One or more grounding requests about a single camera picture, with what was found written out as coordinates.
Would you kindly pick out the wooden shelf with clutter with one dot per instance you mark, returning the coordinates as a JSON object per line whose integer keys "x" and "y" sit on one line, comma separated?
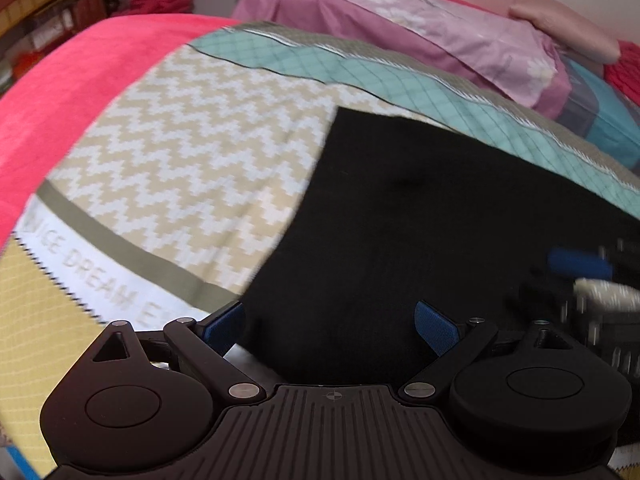
{"x": 31, "y": 29}

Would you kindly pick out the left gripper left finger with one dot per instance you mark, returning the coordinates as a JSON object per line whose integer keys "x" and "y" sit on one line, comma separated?
{"x": 200, "y": 347}

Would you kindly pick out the peach folded cloth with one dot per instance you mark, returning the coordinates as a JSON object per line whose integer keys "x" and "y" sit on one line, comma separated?
{"x": 568, "y": 28}

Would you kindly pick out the red knitted cloth right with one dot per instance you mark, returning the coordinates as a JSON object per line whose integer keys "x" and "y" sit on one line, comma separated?
{"x": 624, "y": 74}

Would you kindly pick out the red fleece blanket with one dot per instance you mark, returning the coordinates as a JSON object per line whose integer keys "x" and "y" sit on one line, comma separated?
{"x": 48, "y": 110}

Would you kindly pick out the zigzag patterned bed sheet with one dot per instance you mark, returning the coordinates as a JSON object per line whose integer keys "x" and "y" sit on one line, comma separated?
{"x": 176, "y": 193}

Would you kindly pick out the pink purple pillow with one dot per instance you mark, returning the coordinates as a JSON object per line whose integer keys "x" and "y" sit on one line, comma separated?
{"x": 510, "y": 57}

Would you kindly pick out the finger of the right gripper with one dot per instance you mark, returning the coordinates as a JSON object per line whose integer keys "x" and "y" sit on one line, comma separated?
{"x": 607, "y": 296}
{"x": 576, "y": 264}

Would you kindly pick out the blue grey striped pillow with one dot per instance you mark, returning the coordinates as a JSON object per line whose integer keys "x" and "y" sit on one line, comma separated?
{"x": 601, "y": 115}

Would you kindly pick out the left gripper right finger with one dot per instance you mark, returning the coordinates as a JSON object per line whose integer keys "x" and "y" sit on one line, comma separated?
{"x": 456, "y": 347}

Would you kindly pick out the black pants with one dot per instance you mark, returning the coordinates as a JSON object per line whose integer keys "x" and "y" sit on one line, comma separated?
{"x": 399, "y": 212}

